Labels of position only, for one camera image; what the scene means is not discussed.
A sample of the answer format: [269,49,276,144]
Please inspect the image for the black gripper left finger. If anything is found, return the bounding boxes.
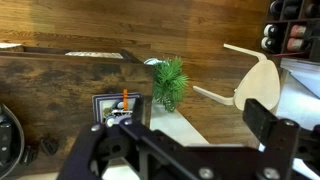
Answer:
[119,97,144,134]

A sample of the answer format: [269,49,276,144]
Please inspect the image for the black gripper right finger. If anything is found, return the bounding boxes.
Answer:
[242,98,299,149]

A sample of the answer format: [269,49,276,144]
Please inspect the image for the blue white square tray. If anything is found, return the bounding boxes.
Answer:
[92,92,142,127]

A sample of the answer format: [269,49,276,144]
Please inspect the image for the black object near bowl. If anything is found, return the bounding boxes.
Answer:
[20,145,38,166]

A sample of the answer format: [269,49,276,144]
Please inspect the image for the bunch of keys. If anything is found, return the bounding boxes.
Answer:
[103,101,133,127]

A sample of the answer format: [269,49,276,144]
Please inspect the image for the white rug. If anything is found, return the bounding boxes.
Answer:
[258,58,320,180]

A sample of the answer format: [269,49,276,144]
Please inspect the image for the green potted plant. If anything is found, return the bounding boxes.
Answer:
[153,57,189,112]

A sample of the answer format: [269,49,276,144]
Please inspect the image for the light wooden stool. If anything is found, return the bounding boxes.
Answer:
[193,44,281,111]

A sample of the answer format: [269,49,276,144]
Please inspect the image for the white plant pot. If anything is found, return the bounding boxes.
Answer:
[144,58,166,66]

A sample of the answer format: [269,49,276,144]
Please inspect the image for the dark wooden console table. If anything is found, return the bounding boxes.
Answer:
[0,52,153,179]

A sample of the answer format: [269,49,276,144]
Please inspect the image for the black clip on table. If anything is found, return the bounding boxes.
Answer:
[40,137,59,156]

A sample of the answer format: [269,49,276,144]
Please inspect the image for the dark wine rack shelf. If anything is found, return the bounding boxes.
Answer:
[260,0,320,62]

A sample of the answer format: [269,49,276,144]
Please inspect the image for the dark round bowl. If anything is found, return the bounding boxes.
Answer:
[0,104,25,180]

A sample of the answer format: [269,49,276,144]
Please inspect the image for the orange handled tool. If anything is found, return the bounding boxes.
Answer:
[123,89,128,110]

